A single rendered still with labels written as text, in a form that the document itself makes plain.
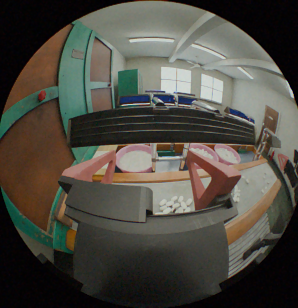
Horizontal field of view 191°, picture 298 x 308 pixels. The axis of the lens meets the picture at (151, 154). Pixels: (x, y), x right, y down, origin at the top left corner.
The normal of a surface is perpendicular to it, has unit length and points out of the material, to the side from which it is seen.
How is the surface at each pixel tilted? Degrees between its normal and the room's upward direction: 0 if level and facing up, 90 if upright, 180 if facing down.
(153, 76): 91
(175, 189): 0
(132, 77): 90
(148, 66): 90
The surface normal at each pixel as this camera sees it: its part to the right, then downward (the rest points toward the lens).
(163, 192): 0.00, -0.80
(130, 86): 0.00, 0.60
